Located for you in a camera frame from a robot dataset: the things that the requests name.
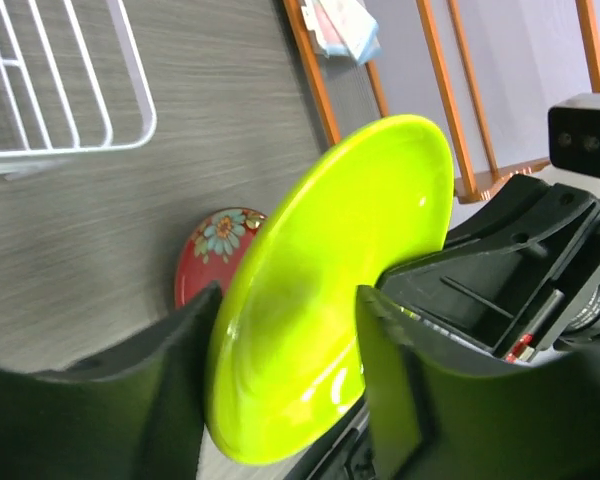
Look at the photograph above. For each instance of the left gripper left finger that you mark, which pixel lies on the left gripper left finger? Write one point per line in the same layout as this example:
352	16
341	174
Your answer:
131	411

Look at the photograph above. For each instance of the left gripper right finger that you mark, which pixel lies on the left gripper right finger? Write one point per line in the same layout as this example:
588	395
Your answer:
439	410

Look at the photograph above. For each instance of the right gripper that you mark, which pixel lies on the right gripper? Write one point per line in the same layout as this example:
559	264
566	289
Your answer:
522	274

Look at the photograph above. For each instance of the lime green plate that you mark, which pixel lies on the lime green plate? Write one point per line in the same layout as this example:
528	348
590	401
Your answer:
283	365

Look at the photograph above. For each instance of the red floral plate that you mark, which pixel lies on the red floral plate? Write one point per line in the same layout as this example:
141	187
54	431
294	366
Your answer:
214	251

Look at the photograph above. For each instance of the orange wooden shelf rack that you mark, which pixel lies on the orange wooden shelf rack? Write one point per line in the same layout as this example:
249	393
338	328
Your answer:
485	71

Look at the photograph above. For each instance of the plastic packets on shelf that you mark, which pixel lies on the plastic packets on shelf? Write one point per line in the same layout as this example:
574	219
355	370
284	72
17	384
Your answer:
341	28

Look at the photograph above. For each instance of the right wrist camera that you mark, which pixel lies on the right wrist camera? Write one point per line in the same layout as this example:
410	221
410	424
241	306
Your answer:
574	142

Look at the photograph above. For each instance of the white wire dish rack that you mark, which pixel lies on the white wire dish rack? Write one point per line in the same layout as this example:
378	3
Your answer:
72	84

